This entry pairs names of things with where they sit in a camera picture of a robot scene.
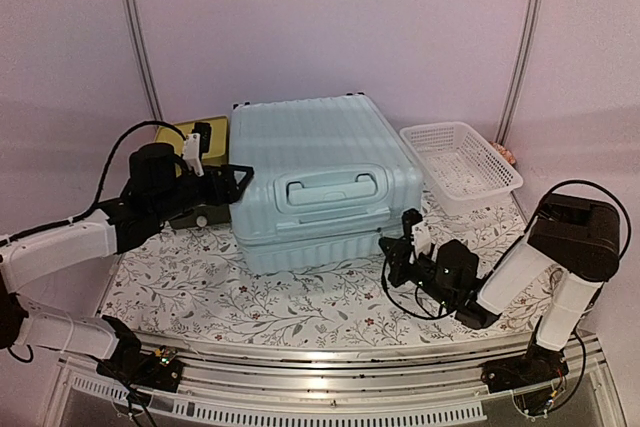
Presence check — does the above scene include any aluminium front rail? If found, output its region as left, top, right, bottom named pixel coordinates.
left=54, top=329, right=616, bottom=423

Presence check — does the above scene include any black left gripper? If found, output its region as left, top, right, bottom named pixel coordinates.
left=154, top=165, right=256, bottom=224

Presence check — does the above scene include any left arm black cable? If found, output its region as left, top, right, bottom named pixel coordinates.
left=92, top=120, right=189, bottom=208

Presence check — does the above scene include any light blue hard-shell suitcase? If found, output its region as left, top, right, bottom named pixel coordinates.
left=229, top=93, right=423, bottom=274

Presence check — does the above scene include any yellow white drawer organizer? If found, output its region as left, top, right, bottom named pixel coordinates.
left=154, top=116, right=230, bottom=230

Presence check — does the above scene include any white plastic mesh basket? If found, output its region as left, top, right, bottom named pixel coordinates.
left=400, top=121, right=524, bottom=203

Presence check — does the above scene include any left wall aluminium post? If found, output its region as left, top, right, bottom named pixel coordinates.
left=122, top=0, right=164, bottom=120

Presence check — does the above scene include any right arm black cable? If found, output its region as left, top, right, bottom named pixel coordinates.
left=380, top=256, right=456, bottom=320

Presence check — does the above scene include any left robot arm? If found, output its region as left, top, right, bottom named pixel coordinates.
left=1, top=135, right=254, bottom=381

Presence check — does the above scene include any floral white tablecloth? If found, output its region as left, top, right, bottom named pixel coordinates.
left=101, top=224, right=551, bottom=350

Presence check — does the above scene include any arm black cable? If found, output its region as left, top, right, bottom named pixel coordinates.
left=380, top=256, right=456, bottom=320
left=92, top=120, right=189, bottom=208

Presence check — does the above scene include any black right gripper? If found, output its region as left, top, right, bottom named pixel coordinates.
left=381, top=236, right=456, bottom=309

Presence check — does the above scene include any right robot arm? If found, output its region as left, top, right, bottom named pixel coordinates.
left=379, top=179, right=632, bottom=393

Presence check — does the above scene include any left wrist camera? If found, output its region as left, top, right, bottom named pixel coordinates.
left=182, top=122, right=212, bottom=177

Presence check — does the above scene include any right wall aluminium post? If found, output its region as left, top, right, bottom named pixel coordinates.
left=494, top=0, right=542, bottom=144

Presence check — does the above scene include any wall aluminium post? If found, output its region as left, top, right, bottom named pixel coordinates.
left=122, top=0, right=164, bottom=120
left=494, top=0, right=542, bottom=144

